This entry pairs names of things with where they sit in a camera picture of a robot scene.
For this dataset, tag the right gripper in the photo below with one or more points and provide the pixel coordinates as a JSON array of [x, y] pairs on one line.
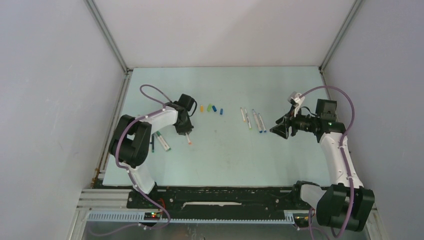
[[282, 128]]

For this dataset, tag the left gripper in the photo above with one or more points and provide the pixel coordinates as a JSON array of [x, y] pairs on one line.
[[187, 129]]

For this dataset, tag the orange cap marker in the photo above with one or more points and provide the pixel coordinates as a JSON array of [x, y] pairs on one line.
[[188, 139]]

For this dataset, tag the large blue marker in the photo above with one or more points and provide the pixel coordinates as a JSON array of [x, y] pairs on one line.
[[258, 124]]

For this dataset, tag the light green pen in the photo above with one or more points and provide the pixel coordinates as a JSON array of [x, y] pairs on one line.
[[247, 119]]

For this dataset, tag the yellow pen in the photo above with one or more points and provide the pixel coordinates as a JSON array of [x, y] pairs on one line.
[[243, 113]]

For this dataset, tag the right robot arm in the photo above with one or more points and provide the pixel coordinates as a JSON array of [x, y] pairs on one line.
[[346, 204]]

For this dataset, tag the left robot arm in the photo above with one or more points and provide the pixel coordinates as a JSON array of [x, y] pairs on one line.
[[131, 139]]

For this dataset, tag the green cap marker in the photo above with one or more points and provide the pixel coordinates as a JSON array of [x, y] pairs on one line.
[[163, 141]]

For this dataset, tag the right controller board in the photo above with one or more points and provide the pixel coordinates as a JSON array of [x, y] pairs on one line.
[[301, 220]]

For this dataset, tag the controller board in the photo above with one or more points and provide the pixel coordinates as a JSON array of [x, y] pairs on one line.
[[152, 216], [301, 220]]

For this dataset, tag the left controller board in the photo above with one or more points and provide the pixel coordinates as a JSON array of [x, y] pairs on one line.
[[152, 216]]

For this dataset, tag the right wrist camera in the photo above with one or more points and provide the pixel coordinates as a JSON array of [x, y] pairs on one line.
[[296, 100]]

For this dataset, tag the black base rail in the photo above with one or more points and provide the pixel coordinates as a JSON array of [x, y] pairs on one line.
[[222, 203]]

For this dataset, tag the white cable duct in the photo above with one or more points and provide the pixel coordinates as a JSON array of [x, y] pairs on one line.
[[140, 217]]

